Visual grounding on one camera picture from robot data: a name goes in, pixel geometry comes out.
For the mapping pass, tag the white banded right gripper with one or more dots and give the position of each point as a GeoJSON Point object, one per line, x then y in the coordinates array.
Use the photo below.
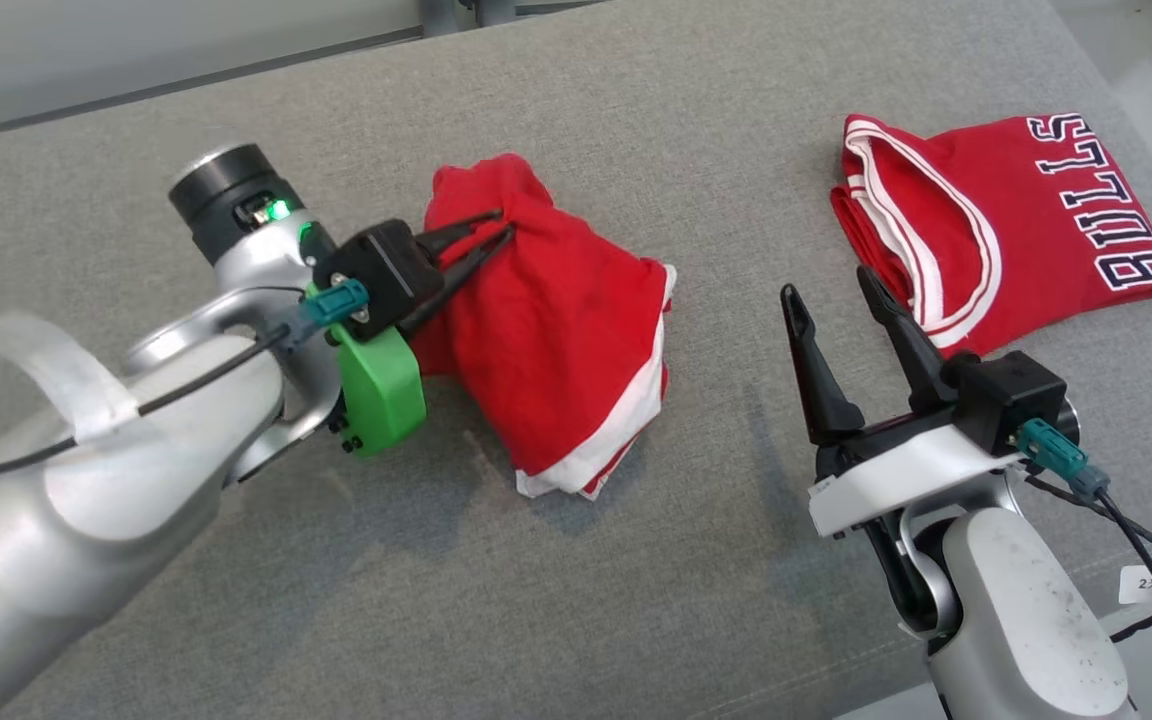
{"type": "Point", "coordinates": [896, 475]}

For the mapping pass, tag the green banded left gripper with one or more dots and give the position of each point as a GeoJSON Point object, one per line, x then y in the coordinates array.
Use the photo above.
{"type": "Point", "coordinates": [381, 390]}

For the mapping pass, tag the red shorts with white trim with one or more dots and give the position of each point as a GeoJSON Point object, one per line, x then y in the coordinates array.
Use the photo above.
{"type": "Point", "coordinates": [556, 350]}

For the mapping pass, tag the red Bulls basketball jersey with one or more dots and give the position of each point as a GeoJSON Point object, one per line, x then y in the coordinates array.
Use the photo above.
{"type": "Point", "coordinates": [1036, 220]}

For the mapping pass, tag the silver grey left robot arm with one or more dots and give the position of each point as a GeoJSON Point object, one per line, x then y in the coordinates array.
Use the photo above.
{"type": "Point", "coordinates": [86, 520]}

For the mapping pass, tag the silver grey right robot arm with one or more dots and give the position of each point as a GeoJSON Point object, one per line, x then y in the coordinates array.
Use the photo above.
{"type": "Point", "coordinates": [1026, 620]}

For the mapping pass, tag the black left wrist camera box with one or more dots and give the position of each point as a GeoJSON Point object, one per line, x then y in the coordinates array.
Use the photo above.
{"type": "Point", "coordinates": [386, 270]}

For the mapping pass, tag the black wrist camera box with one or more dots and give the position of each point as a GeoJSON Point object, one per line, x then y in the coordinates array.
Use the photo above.
{"type": "Point", "coordinates": [386, 270]}
{"type": "Point", "coordinates": [1011, 390]}

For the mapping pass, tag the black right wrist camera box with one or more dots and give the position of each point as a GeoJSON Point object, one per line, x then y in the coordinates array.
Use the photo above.
{"type": "Point", "coordinates": [1011, 390]}

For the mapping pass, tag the grey metal window frame post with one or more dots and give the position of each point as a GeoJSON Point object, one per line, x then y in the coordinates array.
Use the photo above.
{"type": "Point", "coordinates": [441, 12]}

